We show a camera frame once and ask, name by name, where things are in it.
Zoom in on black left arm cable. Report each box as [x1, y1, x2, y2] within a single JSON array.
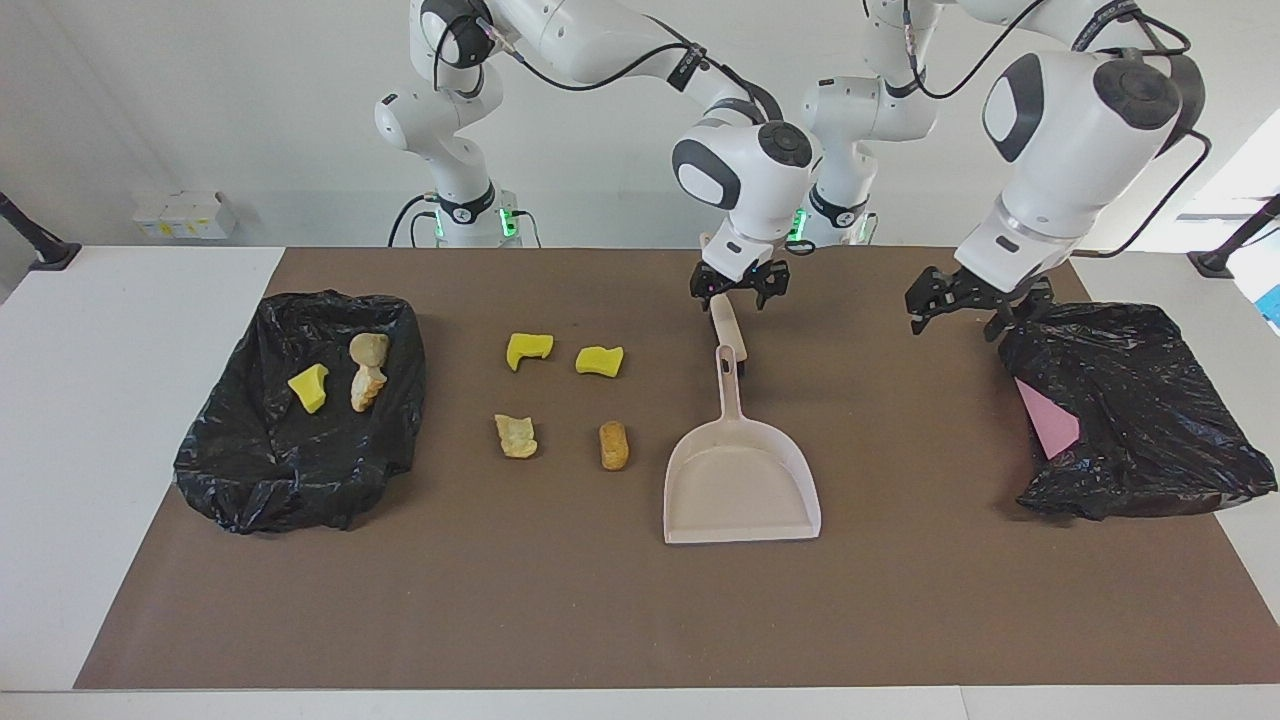
[[900, 0, 1213, 259]]

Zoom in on black bag lined bin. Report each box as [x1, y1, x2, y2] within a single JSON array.
[[173, 291, 428, 534]]

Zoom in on orange striped bread slice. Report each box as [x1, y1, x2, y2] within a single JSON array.
[[350, 364, 388, 413]]

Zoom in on beige hand brush black bristles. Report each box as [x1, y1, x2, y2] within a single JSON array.
[[708, 293, 748, 379]]

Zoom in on notched yellow sponge piece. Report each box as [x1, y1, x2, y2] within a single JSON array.
[[506, 332, 554, 373]]

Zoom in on white wall boxes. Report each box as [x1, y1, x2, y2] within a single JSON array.
[[132, 191, 238, 241]]

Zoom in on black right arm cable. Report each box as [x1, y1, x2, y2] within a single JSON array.
[[435, 0, 786, 126]]

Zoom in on pale torn bread chunk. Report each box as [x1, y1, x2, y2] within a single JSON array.
[[494, 413, 539, 460]]

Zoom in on beige plastic dustpan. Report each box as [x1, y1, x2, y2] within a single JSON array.
[[663, 344, 823, 546]]

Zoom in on wedge yellow sponge piece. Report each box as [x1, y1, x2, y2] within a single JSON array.
[[287, 363, 330, 415]]

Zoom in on black trash bag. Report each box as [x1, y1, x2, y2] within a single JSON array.
[[998, 300, 1279, 521]]

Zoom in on brown table mat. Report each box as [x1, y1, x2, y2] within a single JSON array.
[[74, 247, 1280, 691]]

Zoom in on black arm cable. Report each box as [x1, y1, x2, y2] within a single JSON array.
[[900, 0, 1213, 259], [435, 0, 786, 126]]

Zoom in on black right base cable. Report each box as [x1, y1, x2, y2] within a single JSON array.
[[388, 193, 443, 248]]

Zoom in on pink plastic bin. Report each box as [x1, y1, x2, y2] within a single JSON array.
[[1015, 378, 1081, 461]]

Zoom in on black clamp stand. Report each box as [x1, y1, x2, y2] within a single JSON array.
[[0, 192, 82, 271], [1188, 195, 1280, 279]]

